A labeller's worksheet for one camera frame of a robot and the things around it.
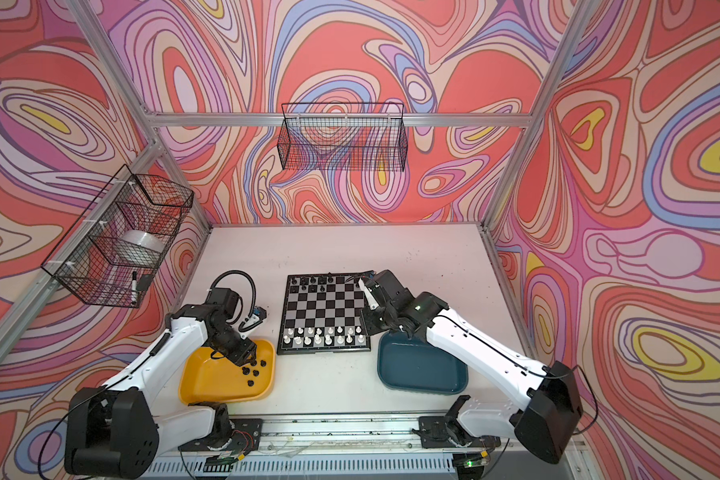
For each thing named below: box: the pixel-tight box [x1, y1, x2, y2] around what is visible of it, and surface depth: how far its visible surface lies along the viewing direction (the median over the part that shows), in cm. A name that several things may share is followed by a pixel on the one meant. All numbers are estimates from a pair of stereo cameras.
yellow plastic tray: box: [179, 339, 276, 404], surface depth 84 cm
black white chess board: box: [277, 271, 371, 355], surface depth 95 cm
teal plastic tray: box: [377, 331, 469, 395], surface depth 84 cm
